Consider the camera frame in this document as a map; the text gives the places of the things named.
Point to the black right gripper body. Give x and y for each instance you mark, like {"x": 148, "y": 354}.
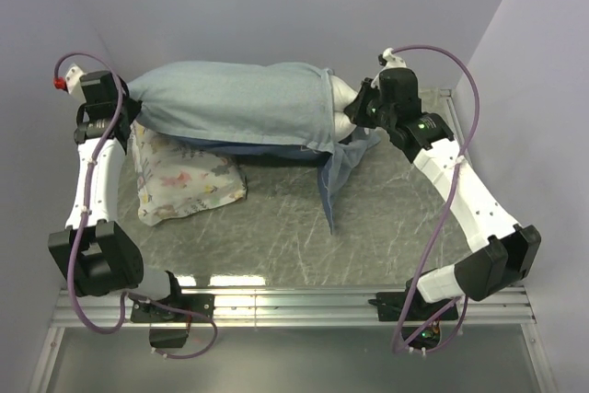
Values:
{"x": 370, "y": 112}

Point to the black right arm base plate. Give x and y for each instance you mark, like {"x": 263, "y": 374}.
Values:
{"x": 389, "y": 306}

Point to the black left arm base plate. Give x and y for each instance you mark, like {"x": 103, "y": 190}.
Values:
{"x": 197, "y": 308}

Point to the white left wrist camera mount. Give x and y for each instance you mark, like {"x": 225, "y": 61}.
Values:
{"x": 70, "y": 82}

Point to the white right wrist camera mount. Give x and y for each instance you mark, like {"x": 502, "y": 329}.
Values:
{"x": 389, "y": 60}

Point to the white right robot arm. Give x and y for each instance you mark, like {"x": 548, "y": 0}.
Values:
{"x": 502, "y": 251}

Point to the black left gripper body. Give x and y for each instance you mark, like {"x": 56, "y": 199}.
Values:
{"x": 131, "y": 108}

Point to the blue pillowcase with gold print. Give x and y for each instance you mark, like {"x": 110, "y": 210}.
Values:
{"x": 282, "y": 110}

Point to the floral white pillow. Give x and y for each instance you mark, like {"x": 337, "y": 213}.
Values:
{"x": 175, "y": 180}

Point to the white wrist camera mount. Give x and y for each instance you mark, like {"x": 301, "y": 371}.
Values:
{"x": 70, "y": 82}
{"x": 389, "y": 60}

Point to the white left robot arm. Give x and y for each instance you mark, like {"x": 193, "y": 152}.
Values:
{"x": 94, "y": 254}

